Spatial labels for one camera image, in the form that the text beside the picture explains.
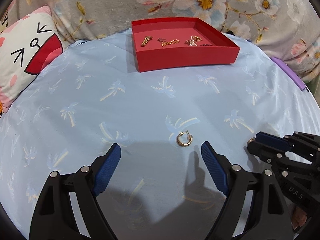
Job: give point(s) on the purple book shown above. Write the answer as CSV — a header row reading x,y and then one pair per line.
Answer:
x,y
290,73

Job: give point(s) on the light blue palm bedsheet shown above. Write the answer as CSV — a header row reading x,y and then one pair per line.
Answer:
x,y
92,97

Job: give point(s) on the gold watch band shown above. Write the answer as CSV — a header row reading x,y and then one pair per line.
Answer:
x,y
146,40

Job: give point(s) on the left hand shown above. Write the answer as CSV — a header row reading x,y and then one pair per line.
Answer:
x,y
299,218

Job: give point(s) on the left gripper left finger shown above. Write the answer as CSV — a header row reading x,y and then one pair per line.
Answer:
x,y
53,217

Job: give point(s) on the gold hoop earring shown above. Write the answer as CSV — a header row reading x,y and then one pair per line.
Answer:
x,y
184,139

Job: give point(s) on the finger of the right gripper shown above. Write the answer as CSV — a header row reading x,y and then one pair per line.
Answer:
x,y
273,141
263,152

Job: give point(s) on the red cardboard tray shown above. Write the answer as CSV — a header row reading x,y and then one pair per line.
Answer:
x,y
180,42

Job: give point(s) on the white cartoon face pillow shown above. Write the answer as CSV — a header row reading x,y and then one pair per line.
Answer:
x,y
27,47

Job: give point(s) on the grey floral blanket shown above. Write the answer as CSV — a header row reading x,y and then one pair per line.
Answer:
x,y
286,29

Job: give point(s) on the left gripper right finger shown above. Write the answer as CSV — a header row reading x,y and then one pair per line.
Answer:
x,y
268,216

